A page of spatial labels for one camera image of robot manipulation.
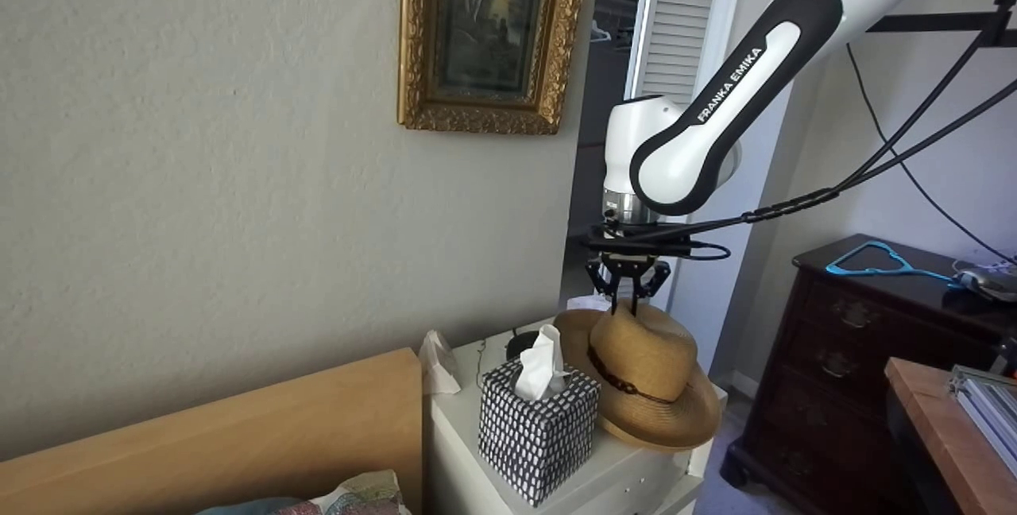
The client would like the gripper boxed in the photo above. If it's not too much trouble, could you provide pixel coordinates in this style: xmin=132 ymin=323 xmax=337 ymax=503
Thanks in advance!
xmin=587 ymin=255 xmax=673 ymax=318

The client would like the straw hat with brown band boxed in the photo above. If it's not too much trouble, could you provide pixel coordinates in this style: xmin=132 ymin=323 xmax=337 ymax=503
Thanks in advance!
xmin=554 ymin=300 xmax=723 ymax=453

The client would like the gold framed picture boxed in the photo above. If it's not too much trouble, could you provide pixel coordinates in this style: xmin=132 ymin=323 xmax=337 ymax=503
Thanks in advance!
xmin=396 ymin=0 xmax=594 ymax=137

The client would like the white tissue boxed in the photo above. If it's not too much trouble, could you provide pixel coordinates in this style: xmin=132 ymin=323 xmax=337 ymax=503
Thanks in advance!
xmin=514 ymin=324 xmax=570 ymax=402

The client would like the small black round object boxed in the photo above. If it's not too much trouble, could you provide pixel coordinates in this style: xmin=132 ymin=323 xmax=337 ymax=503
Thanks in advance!
xmin=505 ymin=329 xmax=542 ymax=362

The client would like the black and white tissue box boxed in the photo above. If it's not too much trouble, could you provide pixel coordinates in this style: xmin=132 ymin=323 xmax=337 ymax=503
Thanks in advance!
xmin=478 ymin=359 xmax=601 ymax=507

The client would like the white nightstand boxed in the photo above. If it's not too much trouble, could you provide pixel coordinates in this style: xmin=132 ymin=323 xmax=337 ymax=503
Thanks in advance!
xmin=428 ymin=319 xmax=729 ymax=515

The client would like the crumpled white bag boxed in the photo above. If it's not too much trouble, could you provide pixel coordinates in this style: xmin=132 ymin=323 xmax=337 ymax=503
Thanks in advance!
xmin=418 ymin=329 xmax=462 ymax=397

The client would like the dark wooden dresser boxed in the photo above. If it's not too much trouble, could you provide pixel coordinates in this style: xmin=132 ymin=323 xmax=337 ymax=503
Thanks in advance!
xmin=721 ymin=234 xmax=1017 ymax=515

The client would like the blue clothes hanger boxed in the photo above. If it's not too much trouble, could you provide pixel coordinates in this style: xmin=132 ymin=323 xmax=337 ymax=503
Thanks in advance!
xmin=824 ymin=240 xmax=964 ymax=288

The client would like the white louvered door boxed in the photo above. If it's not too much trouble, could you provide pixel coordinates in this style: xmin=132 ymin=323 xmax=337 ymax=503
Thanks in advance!
xmin=623 ymin=0 xmax=796 ymax=390

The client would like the brown wooden table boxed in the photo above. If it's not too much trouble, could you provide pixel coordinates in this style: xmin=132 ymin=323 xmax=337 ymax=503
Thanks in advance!
xmin=884 ymin=356 xmax=1017 ymax=515

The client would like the patterned pillow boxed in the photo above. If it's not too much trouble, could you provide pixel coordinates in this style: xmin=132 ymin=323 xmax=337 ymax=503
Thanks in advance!
xmin=195 ymin=469 xmax=412 ymax=515

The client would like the grey device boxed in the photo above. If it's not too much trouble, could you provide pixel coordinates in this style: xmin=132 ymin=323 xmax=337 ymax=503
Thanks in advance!
xmin=952 ymin=259 xmax=1017 ymax=304

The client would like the black stand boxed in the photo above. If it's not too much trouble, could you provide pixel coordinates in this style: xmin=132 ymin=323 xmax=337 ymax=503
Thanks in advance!
xmin=865 ymin=0 xmax=1017 ymax=48

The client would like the wooden headboard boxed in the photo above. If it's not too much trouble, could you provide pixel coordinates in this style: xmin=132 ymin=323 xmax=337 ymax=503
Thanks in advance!
xmin=0 ymin=347 xmax=424 ymax=515

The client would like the black cable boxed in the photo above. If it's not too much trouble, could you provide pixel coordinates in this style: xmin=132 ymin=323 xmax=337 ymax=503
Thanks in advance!
xmin=845 ymin=41 xmax=1017 ymax=265

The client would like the aluminium profile rail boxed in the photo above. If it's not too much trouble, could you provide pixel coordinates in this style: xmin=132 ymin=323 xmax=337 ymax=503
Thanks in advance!
xmin=945 ymin=363 xmax=1017 ymax=479

